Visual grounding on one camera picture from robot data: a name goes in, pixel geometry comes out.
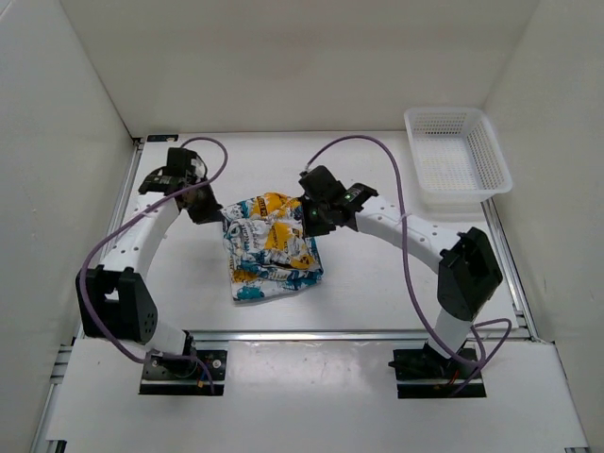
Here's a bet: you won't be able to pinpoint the patterned white shorts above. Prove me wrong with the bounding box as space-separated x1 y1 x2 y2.
221 193 324 303

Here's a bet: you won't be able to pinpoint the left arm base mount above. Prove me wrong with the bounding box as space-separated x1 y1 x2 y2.
139 343 228 397

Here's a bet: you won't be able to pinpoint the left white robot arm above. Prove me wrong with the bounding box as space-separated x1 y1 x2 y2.
75 144 222 378

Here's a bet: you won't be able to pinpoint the black corner label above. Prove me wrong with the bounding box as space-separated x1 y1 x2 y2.
146 134 179 143

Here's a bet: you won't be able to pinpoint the white plastic basket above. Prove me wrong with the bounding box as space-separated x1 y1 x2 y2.
404 107 512 210

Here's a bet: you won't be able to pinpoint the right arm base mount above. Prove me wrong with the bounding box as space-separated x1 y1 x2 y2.
388 344 487 399

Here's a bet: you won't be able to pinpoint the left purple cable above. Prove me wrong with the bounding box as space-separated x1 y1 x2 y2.
79 136 230 395

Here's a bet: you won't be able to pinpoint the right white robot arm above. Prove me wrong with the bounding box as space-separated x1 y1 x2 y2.
299 165 503 378

